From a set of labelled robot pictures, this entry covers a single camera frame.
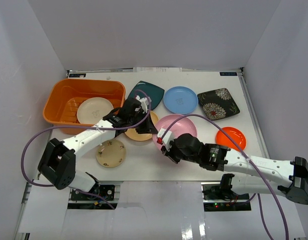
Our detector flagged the yellow round plate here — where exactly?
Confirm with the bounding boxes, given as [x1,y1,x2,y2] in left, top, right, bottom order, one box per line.
[125,111,159,142]

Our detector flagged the pink round plate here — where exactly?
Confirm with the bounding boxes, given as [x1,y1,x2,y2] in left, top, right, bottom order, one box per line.
[154,114,197,138]

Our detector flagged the teal square plate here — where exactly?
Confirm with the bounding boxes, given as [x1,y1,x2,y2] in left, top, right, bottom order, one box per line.
[127,80,165,111]

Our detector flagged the cream white round plate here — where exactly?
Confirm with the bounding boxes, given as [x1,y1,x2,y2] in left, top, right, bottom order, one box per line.
[77,97,114,125]

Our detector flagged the light blue round plate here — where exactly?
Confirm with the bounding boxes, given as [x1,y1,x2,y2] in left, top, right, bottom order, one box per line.
[163,86,198,115]

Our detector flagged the black floral square plate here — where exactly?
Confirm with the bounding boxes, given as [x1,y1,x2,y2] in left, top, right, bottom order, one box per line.
[197,88,240,121]

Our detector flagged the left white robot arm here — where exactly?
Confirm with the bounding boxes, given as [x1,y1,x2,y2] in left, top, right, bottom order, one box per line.
[38,96,158,200]

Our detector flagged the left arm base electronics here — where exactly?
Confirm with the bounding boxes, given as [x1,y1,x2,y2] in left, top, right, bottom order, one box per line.
[68,184,117,210]

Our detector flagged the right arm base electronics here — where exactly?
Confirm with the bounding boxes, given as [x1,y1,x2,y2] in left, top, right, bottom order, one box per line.
[201,180,253,212]

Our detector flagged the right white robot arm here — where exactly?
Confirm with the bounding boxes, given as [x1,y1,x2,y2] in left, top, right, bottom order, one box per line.
[157,131,308,205]

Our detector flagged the orange plastic bin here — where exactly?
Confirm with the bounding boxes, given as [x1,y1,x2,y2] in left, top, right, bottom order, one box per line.
[43,78,126,135]

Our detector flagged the orange small round plate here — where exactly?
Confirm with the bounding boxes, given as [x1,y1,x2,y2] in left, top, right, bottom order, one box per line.
[215,126,247,151]

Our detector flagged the white papers at back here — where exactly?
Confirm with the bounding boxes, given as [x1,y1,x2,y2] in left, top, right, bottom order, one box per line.
[133,67,182,73]

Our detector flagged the beige floral small plate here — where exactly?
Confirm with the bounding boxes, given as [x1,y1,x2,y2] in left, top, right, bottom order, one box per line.
[96,139,126,168]

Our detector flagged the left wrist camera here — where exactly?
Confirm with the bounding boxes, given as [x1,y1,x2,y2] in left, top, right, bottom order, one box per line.
[135,95,151,113]

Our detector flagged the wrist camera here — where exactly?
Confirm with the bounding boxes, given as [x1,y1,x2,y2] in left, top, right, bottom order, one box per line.
[135,95,151,113]
[156,128,175,150]

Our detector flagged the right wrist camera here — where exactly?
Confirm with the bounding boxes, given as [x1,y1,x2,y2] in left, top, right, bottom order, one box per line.
[156,128,175,150]

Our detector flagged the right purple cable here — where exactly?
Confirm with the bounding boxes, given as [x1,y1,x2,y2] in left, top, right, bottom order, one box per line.
[157,113,289,240]

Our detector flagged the purple cable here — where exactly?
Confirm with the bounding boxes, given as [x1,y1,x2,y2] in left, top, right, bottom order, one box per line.
[21,88,152,210]
[157,113,289,240]

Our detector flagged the aluminium table frame rail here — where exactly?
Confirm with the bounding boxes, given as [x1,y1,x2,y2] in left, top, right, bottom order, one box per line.
[238,67,279,181]

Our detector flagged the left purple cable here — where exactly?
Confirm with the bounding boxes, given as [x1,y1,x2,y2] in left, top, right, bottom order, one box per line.
[21,88,152,210]

